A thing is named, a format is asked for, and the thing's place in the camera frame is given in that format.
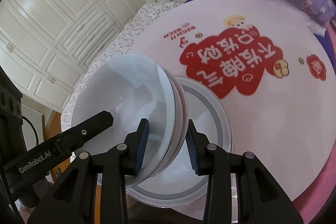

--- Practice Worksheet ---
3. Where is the grey rimmed white plate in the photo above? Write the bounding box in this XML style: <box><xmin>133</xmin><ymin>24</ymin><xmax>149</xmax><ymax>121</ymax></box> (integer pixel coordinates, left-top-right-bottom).
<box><xmin>126</xmin><ymin>76</ymin><xmax>232</xmax><ymax>207</ymax></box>

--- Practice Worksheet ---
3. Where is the large white bowl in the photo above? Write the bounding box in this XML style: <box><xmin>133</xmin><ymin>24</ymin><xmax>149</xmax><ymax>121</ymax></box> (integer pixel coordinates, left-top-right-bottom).
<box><xmin>71</xmin><ymin>54</ymin><xmax>175</xmax><ymax>187</ymax></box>

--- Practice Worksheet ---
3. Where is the round white printed table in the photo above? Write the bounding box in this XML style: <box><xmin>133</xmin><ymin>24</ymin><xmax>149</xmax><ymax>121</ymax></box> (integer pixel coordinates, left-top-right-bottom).
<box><xmin>130</xmin><ymin>0</ymin><xmax>335</xmax><ymax>199</ymax></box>

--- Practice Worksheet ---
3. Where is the cream wardrobe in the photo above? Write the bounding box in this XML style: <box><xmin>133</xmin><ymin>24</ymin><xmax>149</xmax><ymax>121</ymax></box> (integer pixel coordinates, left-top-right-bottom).
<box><xmin>1</xmin><ymin>0</ymin><xmax>143</xmax><ymax>111</ymax></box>

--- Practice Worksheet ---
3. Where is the heart pattern bed sheet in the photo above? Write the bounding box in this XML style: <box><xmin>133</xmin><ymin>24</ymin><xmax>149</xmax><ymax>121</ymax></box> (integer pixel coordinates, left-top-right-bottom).
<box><xmin>60</xmin><ymin>2</ymin><xmax>182</xmax><ymax>131</ymax></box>

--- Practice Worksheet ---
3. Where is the black cable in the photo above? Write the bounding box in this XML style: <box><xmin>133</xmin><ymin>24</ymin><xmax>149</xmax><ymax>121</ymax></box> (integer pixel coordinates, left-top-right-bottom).
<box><xmin>22</xmin><ymin>114</ymin><xmax>39</xmax><ymax>147</ymax></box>

